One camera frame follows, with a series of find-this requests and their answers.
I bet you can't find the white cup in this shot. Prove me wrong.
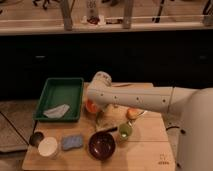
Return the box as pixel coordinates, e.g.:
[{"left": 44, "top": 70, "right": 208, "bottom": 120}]
[{"left": 38, "top": 137, "right": 58, "bottom": 158}]

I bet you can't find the blue sponge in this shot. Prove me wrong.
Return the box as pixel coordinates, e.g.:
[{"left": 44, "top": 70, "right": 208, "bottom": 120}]
[{"left": 61, "top": 135, "right": 83, "bottom": 151}]

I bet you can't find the dark maroon bowl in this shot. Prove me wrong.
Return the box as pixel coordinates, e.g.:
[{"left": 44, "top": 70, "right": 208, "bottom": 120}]
[{"left": 88, "top": 132, "right": 116, "bottom": 161}]

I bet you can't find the metal spoon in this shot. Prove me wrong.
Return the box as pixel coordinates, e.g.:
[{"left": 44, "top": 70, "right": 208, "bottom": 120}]
[{"left": 128, "top": 111, "right": 147, "bottom": 126}]

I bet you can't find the green cup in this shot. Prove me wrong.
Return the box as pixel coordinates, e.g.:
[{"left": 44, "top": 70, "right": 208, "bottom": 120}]
[{"left": 118, "top": 123, "right": 132, "bottom": 140}]

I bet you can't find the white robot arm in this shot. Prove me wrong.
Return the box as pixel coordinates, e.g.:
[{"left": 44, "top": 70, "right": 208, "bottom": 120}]
[{"left": 86, "top": 71, "right": 213, "bottom": 171}]

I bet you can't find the orange red bowl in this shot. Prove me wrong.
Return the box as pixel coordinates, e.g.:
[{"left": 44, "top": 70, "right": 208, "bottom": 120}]
[{"left": 85, "top": 99, "right": 98, "bottom": 114}]

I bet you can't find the white cloth in tray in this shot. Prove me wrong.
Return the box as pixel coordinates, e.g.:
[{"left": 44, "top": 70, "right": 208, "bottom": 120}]
[{"left": 43, "top": 104, "right": 70, "bottom": 118}]

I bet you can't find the green pepper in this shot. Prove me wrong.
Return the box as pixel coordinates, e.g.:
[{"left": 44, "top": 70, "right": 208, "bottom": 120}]
[{"left": 96, "top": 112, "right": 105, "bottom": 128}]

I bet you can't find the wooden block with knife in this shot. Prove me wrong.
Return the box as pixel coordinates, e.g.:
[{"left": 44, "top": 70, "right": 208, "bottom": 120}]
[{"left": 95, "top": 115, "right": 117, "bottom": 132}]

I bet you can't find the orange apple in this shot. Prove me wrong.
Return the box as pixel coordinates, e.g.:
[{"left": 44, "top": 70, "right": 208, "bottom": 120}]
[{"left": 126, "top": 108, "right": 138, "bottom": 120}]

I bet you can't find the green plastic tray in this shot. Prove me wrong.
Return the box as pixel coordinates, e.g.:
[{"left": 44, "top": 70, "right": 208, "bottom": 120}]
[{"left": 33, "top": 77, "right": 84, "bottom": 122}]

